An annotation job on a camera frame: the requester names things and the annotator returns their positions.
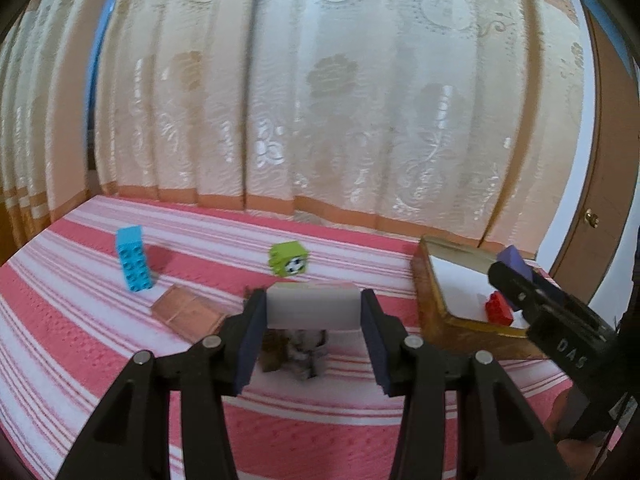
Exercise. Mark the red toy brick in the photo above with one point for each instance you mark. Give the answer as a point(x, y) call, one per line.
point(499, 310)

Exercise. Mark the person's right forearm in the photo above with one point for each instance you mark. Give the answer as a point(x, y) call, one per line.
point(565, 415)

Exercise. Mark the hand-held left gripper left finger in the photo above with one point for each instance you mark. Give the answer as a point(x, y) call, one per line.
point(251, 342)

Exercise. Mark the green cube with ball print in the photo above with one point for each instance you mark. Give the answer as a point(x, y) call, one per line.
point(286, 259)

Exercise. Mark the white rectangular block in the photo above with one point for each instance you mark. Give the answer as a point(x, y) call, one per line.
point(312, 306)

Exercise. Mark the brown wooden door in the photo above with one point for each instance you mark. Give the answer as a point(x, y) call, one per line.
point(612, 170)

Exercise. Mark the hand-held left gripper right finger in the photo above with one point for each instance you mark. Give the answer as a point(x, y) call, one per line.
point(373, 342)

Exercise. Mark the gold tin box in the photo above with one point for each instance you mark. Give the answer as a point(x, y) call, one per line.
point(432, 300)

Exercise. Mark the pink striped blanket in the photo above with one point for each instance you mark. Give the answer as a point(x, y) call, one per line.
point(75, 350)

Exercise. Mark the cream floral curtain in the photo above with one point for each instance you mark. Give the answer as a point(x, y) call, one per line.
point(320, 90)

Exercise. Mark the blue toy brick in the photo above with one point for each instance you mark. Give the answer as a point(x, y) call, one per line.
point(134, 260)

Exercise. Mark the brown wooden tile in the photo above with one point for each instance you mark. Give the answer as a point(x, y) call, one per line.
point(186, 312)

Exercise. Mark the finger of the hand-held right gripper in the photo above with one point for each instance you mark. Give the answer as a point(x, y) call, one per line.
point(515, 290)
point(565, 300)

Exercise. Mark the purple block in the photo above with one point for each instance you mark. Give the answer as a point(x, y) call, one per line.
point(515, 260)

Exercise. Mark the brass door knob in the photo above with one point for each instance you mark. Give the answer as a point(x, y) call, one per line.
point(593, 218)

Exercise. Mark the grey object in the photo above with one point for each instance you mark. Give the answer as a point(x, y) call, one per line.
point(309, 352)

